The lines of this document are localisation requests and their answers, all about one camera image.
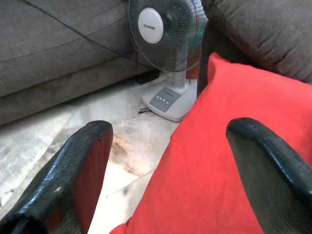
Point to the dark brown fabric sofa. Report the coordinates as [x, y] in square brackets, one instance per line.
[263, 31]

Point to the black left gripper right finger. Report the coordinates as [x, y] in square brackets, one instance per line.
[273, 185]

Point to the grey fabric sofa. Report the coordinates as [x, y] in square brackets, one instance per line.
[48, 61]

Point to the white table fan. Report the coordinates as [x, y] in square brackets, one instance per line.
[150, 25]

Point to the red pillow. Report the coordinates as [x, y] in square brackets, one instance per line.
[207, 146]

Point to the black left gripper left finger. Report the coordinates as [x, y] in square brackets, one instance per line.
[61, 182]

